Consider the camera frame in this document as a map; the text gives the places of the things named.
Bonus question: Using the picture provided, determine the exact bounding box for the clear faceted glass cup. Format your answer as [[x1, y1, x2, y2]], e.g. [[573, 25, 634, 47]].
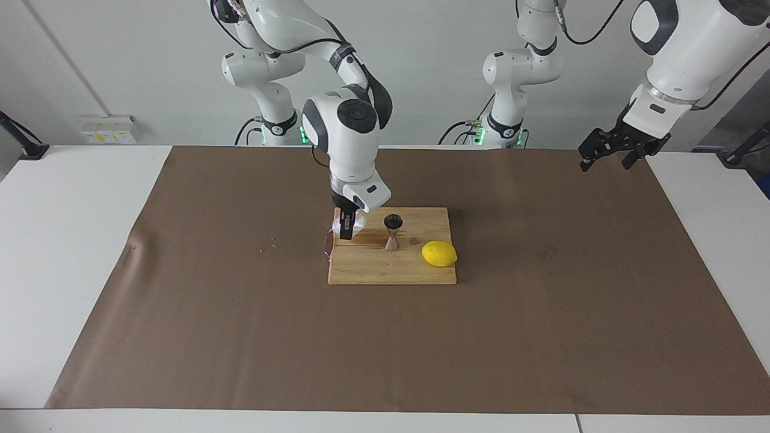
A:
[[331, 209, 368, 236]]

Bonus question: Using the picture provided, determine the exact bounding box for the steel double jigger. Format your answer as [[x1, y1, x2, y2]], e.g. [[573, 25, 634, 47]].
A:
[[384, 214, 405, 252]]

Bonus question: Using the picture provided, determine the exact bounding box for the yellow lemon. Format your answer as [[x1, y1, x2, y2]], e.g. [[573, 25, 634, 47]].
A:
[[421, 240, 458, 268]]

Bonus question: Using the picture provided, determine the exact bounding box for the brown paper table mat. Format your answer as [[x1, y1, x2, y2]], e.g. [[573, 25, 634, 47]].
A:
[[45, 146, 770, 416]]

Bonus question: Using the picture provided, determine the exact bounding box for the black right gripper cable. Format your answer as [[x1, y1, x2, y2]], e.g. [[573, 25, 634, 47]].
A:
[[211, 0, 362, 169]]

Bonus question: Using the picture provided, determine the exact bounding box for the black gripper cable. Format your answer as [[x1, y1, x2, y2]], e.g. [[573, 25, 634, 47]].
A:
[[211, 0, 362, 169], [553, 0, 770, 110]]

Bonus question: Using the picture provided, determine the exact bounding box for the wooden cutting board, metal handle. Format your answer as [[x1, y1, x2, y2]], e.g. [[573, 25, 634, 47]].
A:
[[322, 207, 458, 286]]

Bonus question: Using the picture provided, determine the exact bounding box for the black camera stand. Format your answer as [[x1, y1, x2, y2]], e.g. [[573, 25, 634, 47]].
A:
[[717, 120, 770, 167], [0, 111, 50, 161]]

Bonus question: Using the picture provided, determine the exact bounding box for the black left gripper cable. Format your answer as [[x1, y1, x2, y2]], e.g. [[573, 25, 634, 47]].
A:
[[553, 0, 770, 110]]

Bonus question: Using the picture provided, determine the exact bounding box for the black base cable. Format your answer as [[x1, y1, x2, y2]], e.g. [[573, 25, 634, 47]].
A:
[[235, 117, 265, 147], [438, 90, 500, 147]]

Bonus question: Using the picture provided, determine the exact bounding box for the white wall socket box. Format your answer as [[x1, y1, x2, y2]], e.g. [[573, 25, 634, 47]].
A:
[[80, 115, 140, 145]]

